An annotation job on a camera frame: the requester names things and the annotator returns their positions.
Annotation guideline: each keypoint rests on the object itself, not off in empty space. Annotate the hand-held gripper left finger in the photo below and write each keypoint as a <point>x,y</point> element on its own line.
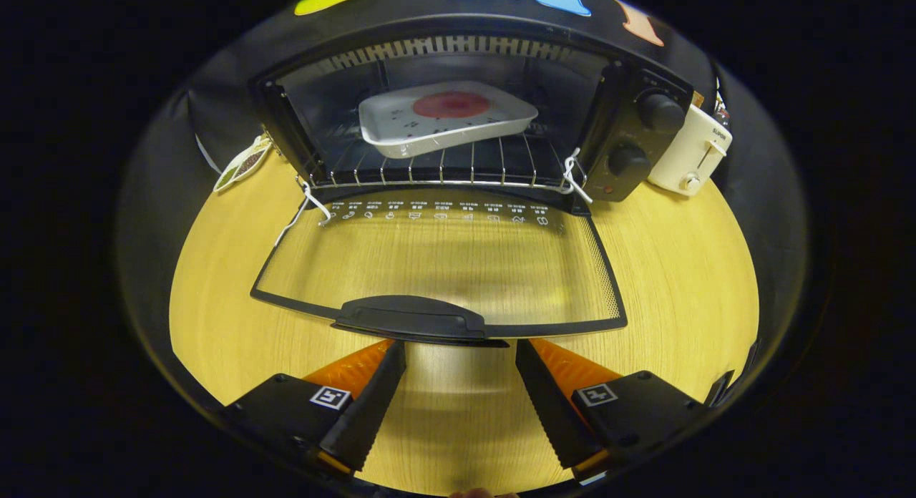
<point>368,412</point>

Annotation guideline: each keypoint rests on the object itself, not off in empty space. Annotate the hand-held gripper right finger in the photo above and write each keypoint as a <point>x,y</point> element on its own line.
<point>551,412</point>

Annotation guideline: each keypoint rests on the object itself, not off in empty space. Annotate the white square plate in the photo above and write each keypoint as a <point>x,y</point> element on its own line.
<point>401,129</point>

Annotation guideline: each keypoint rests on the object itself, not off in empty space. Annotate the black toaster oven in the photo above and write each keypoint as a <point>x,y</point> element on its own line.
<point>630,133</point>

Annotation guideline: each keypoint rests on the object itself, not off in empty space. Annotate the round pink ham slice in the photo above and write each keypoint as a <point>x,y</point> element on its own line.
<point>451,105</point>

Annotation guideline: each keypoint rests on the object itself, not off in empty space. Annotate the white bread toaster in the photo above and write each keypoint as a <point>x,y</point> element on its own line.
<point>687,158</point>

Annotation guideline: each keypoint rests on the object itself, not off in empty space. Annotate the white divided spice dish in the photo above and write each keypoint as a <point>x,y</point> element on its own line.
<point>243,165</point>

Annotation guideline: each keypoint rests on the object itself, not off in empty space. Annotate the brown bread slice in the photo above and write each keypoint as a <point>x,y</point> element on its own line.
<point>698,99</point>

